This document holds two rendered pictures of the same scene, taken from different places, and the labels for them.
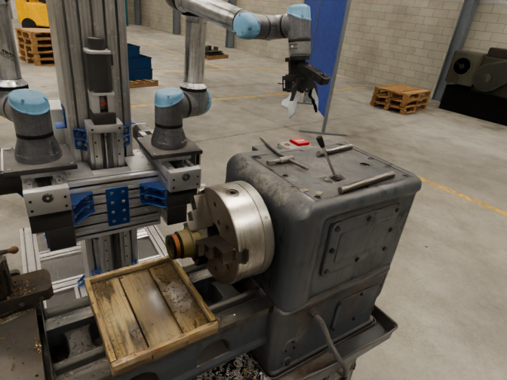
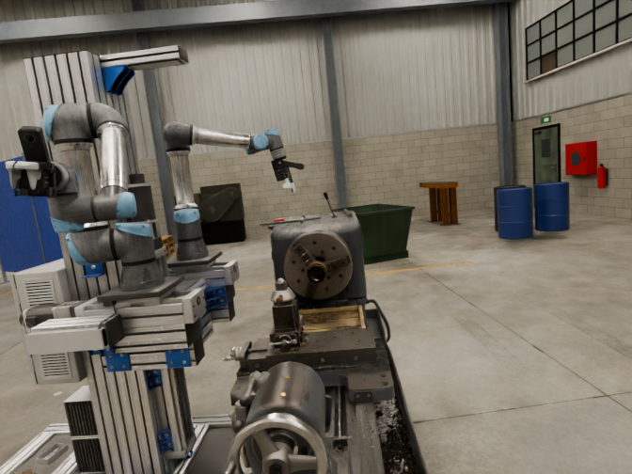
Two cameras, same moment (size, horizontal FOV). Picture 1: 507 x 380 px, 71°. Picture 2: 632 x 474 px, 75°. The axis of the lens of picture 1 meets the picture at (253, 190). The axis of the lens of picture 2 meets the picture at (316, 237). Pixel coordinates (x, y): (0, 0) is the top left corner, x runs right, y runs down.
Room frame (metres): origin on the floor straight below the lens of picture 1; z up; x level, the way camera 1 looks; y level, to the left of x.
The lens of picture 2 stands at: (-0.24, 1.51, 1.49)
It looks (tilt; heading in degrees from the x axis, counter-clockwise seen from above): 9 degrees down; 310
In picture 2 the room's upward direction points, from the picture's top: 6 degrees counter-clockwise
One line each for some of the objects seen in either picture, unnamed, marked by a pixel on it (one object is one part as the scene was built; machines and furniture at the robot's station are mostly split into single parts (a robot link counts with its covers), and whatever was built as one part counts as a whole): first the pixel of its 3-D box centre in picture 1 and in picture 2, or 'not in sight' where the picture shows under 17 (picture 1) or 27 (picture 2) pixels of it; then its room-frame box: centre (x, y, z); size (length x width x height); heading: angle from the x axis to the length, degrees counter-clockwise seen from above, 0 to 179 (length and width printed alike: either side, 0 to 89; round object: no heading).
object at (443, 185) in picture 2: not in sight; (438, 201); (3.94, -8.51, 0.50); 1.61 x 0.44 x 1.00; 133
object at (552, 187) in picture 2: not in sight; (551, 206); (1.22, -7.36, 0.44); 0.59 x 0.59 x 0.88
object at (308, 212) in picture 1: (314, 209); (318, 252); (1.21, -0.25, 1.06); 0.59 x 0.48 x 0.39; 126
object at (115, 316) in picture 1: (148, 304); (320, 324); (0.80, 0.28, 0.89); 0.36 x 0.30 x 0.04; 36
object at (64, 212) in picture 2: not in sight; (72, 212); (1.03, 1.04, 1.46); 0.11 x 0.08 x 0.11; 56
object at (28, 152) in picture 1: (36, 143); (140, 272); (1.18, 0.80, 1.21); 0.15 x 0.15 x 0.10
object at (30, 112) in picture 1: (30, 111); (133, 240); (1.19, 0.80, 1.33); 0.13 x 0.12 x 0.14; 56
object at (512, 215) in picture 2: not in sight; (514, 213); (1.68, -6.53, 0.44); 0.59 x 0.59 x 0.88
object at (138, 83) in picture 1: (121, 64); not in sight; (7.58, 3.01, 0.39); 1.20 x 0.80 x 0.79; 141
